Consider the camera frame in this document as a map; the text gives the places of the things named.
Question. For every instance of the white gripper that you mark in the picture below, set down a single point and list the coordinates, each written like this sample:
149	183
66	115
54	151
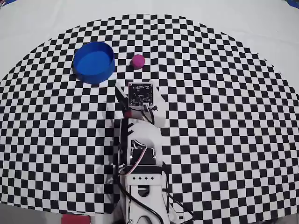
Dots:
121	96

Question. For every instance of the pink faceted ball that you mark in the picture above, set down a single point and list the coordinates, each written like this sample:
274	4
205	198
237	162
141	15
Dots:
137	61

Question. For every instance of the blue round box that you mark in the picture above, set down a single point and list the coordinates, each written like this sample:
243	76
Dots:
93	64

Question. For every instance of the black white checkered mat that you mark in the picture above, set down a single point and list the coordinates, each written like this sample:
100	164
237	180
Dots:
210	93

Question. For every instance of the red flat object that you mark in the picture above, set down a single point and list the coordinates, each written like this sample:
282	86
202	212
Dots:
76	219

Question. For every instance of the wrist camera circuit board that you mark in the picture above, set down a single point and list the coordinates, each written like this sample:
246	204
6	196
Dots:
140	95

